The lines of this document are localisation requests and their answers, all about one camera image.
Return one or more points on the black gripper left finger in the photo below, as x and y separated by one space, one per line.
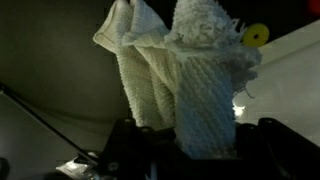
130 150

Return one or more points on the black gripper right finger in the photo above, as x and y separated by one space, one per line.
266 150

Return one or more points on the white woven cloth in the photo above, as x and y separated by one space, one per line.
200 83

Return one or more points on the yellow toy disc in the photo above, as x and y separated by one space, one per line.
261 31

